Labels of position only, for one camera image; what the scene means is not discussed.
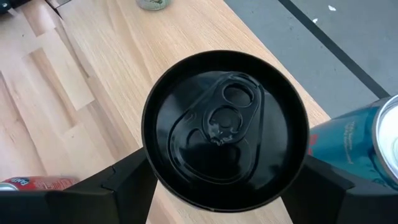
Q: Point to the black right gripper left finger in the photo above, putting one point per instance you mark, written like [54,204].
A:
[93,205]

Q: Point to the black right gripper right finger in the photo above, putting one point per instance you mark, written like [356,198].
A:
[342,208]

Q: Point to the red Barq's can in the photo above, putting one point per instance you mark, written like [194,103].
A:
[46,183]

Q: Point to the blue Red Bull can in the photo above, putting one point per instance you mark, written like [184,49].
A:
[342,146]

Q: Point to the Celsius Peach Vibe can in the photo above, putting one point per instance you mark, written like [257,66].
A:
[224,140]

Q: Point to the silver Celsius can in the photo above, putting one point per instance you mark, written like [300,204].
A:
[152,3]

